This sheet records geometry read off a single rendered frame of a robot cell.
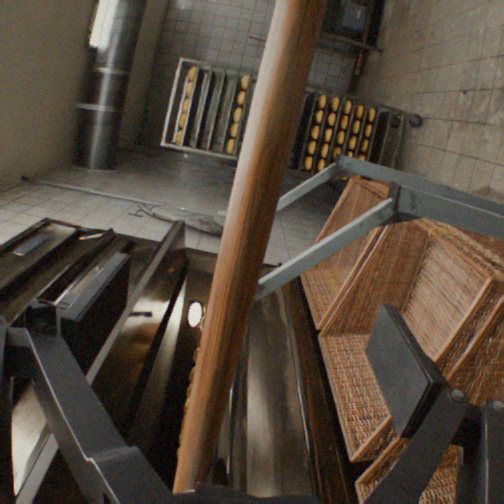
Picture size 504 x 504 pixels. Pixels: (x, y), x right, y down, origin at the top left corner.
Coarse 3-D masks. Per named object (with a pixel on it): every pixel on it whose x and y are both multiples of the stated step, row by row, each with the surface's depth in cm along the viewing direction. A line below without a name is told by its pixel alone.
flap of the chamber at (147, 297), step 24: (168, 240) 151; (168, 264) 144; (144, 288) 110; (168, 288) 145; (144, 312) 110; (120, 336) 88; (144, 336) 110; (96, 360) 76; (120, 360) 87; (144, 360) 110; (96, 384) 71; (120, 384) 87; (120, 408) 86; (48, 456) 50; (48, 480) 47; (72, 480) 56
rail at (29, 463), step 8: (176, 224) 173; (168, 232) 160; (160, 248) 142; (152, 256) 134; (144, 272) 121; (136, 280) 115; (128, 296) 104; (48, 432) 55; (40, 440) 53; (32, 448) 51; (40, 448) 51; (32, 456) 49; (24, 464) 48; (32, 464) 48; (24, 472) 46; (16, 480) 44; (24, 480) 45; (16, 488) 43; (16, 496) 42
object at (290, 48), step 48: (288, 0) 21; (288, 48) 22; (288, 96) 23; (288, 144) 24; (240, 192) 25; (240, 240) 25; (240, 288) 26; (240, 336) 28; (192, 384) 31; (192, 432) 31; (192, 480) 33
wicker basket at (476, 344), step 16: (496, 304) 61; (496, 320) 61; (480, 336) 62; (496, 336) 63; (464, 352) 64; (480, 352) 63; (480, 368) 65; (496, 368) 65; (480, 384) 66; (496, 384) 66; (480, 400) 67; (400, 448) 69; (448, 448) 71; (384, 464) 71; (448, 464) 72; (368, 480) 72; (432, 480) 70; (448, 480) 69; (448, 496) 65
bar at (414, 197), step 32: (352, 160) 109; (416, 192) 63; (448, 192) 111; (352, 224) 67; (384, 224) 67; (448, 224) 65; (480, 224) 65; (320, 256) 68; (224, 416) 39; (224, 448) 35; (224, 480) 31
